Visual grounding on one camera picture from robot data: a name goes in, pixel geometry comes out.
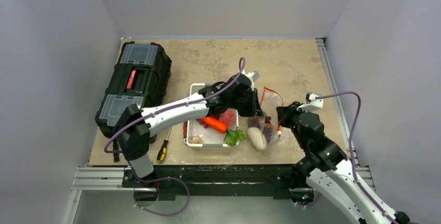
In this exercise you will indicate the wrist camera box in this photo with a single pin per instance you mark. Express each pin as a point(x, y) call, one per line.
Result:
point(312, 103)
point(253, 77)

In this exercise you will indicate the white radish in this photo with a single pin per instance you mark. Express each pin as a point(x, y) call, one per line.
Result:
point(257, 138)

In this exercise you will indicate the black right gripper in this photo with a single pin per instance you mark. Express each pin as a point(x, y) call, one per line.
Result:
point(284, 114)

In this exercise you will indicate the orange carrot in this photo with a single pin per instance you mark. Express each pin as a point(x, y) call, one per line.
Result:
point(215, 124)

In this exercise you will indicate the black base bar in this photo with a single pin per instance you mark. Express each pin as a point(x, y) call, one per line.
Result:
point(278, 181)

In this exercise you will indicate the dark red grapes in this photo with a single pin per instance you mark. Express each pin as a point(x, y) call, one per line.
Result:
point(264, 123)

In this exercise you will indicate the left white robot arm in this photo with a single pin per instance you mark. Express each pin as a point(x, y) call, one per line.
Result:
point(136, 126)

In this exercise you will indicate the aluminium rail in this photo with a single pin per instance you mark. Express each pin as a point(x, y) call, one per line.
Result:
point(96, 179)
point(346, 129)

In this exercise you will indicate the pink peach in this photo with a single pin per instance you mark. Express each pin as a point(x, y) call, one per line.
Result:
point(228, 117)

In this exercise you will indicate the white plastic basket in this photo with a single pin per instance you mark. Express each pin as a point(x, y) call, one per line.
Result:
point(210, 137)

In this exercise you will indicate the black plastic toolbox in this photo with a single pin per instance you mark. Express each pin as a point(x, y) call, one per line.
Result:
point(140, 77)

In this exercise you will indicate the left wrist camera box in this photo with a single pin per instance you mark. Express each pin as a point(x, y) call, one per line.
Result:
point(253, 77)

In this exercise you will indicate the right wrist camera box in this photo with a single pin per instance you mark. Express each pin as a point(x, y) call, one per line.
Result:
point(312, 103)

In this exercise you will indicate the clear orange zip bag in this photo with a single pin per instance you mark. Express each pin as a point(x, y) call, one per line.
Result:
point(269, 100)

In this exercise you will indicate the green leafy vegetable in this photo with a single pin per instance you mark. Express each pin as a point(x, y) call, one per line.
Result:
point(233, 137)

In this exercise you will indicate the small beige mushroom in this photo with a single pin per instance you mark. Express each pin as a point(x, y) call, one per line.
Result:
point(195, 140)

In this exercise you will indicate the yellow black screwdriver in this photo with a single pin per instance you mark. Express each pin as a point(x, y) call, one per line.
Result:
point(163, 150)

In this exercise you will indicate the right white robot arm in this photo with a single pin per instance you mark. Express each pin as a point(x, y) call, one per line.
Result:
point(327, 169)

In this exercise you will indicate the front aluminium rail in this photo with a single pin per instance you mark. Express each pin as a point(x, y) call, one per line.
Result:
point(96, 179)

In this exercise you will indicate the right aluminium rail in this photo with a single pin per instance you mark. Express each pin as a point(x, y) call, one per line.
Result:
point(346, 129)

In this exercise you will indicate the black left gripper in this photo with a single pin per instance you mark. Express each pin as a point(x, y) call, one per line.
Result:
point(254, 109)

